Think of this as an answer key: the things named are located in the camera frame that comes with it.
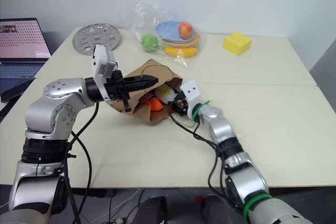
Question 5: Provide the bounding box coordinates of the blue plate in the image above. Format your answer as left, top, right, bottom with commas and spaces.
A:
155, 20, 196, 44

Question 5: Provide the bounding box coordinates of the brown paper bag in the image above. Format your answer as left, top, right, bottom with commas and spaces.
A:
111, 58, 184, 125

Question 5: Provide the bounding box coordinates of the perforated round metal disc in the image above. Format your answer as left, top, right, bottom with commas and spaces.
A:
72, 23, 122, 56

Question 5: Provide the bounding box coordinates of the white yellow plush toy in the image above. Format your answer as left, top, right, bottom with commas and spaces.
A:
154, 84, 177, 104

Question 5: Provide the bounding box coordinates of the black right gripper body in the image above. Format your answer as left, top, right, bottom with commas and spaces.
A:
169, 91, 189, 117

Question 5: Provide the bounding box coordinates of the clear plastic bag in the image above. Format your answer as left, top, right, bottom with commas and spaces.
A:
120, 2, 208, 70

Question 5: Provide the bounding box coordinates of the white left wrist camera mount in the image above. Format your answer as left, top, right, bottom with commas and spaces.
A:
91, 44, 119, 105

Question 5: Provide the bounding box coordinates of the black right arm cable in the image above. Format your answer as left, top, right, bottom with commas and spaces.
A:
167, 107, 244, 213

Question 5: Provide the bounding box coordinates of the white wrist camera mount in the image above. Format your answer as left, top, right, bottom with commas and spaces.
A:
91, 44, 119, 105
180, 79, 203, 119

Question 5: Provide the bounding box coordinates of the yellow cheese block toy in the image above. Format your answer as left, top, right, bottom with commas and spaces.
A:
223, 32, 253, 57

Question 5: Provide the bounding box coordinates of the dark grey panel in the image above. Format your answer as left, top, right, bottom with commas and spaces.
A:
309, 33, 336, 86

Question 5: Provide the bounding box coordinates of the red toy apple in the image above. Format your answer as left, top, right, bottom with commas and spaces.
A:
178, 22, 194, 40

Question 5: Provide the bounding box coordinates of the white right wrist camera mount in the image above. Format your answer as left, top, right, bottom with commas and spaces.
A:
180, 79, 203, 119

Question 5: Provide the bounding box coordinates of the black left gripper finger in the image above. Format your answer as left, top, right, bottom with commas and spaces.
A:
122, 74, 159, 84
123, 81, 158, 91

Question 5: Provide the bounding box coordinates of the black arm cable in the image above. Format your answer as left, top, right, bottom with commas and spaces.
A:
167, 107, 244, 213
62, 102, 100, 224

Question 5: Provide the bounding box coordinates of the green toy apple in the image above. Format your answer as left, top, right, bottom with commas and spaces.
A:
140, 34, 160, 52

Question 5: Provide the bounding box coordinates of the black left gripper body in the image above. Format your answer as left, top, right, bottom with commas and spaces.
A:
104, 70, 132, 113

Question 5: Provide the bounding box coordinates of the green wrist cable tie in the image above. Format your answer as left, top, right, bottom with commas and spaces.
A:
191, 100, 211, 122

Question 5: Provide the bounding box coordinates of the orange plush toy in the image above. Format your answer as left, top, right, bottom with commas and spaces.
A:
138, 95, 164, 112

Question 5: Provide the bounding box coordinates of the orange plate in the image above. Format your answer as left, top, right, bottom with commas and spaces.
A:
161, 33, 202, 49

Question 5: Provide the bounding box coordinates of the green forearm cable tie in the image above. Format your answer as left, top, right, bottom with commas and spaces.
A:
241, 193, 273, 217

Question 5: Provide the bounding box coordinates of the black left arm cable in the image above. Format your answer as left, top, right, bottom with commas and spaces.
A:
62, 102, 100, 224

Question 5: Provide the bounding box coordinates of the open laptop computer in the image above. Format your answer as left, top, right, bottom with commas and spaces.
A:
0, 18, 52, 104

